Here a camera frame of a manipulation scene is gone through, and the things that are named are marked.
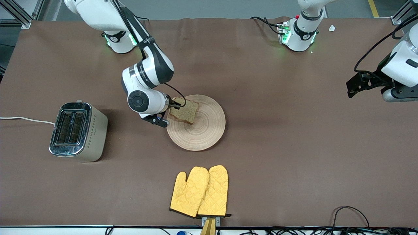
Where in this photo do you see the yellow quilted oven mitt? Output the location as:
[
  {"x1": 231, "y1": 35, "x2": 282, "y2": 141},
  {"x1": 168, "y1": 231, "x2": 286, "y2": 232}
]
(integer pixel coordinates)
[
  {"x1": 197, "y1": 165, "x2": 232, "y2": 218},
  {"x1": 169, "y1": 166, "x2": 210, "y2": 218}
]

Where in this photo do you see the white toaster power cord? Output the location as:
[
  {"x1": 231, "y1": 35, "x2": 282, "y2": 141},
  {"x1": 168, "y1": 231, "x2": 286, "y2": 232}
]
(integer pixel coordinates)
[{"x1": 0, "y1": 116, "x2": 56, "y2": 126}]

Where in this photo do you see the black looped cable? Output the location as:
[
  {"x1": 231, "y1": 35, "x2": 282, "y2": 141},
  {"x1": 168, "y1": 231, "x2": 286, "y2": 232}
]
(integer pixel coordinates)
[{"x1": 332, "y1": 206, "x2": 371, "y2": 229}]

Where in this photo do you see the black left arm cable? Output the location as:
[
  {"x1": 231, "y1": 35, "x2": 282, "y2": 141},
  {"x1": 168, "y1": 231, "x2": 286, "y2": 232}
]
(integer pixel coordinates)
[{"x1": 354, "y1": 14, "x2": 418, "y2": 73}]

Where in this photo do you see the chrome and beige two-slot toaster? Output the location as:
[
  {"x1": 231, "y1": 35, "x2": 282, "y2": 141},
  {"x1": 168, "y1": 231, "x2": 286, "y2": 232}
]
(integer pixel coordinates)
[{"x1": 49, "y1": 102, "x2": 108, "y2": 163}]

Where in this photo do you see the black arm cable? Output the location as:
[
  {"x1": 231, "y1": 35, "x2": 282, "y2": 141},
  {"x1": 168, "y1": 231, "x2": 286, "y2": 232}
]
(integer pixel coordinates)
[
  {"x1": 354, "y1": 14, "x2": 418, "y2": 73},
  {"x1": 163, "y1": 82, "x2": 187, "y2": 109}
]

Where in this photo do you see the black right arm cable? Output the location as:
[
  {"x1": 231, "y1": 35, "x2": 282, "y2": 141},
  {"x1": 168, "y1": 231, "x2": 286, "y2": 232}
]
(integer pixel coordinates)
[{"x1": 163, "y1": 82, "x2": 187, "y2": 109}]

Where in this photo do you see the black cable bundle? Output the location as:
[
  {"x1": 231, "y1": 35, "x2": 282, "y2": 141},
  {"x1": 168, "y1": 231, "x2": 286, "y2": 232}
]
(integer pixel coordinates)
[{"x1": 229, "y1": 226, "x2": 418, "y2": 235}]

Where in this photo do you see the round wooden plate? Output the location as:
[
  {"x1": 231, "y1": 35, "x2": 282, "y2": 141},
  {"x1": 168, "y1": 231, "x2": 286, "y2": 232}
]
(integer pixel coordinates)
[{"x1": 166, "y1": 94, "x2": 226, "y2": 152}]

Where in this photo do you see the brown bread slice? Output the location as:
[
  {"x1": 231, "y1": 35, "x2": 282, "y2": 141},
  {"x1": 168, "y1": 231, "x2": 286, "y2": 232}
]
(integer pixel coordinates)
[{"x1": 169, "y1": 97, "x2": 200, "y2": 125}]

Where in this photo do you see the aluminium frame profile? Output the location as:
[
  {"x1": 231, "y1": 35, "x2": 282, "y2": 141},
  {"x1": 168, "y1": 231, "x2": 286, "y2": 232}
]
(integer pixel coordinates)
[{"x1": 0, "y1": 0, "x2": 45, "y2": 29}]

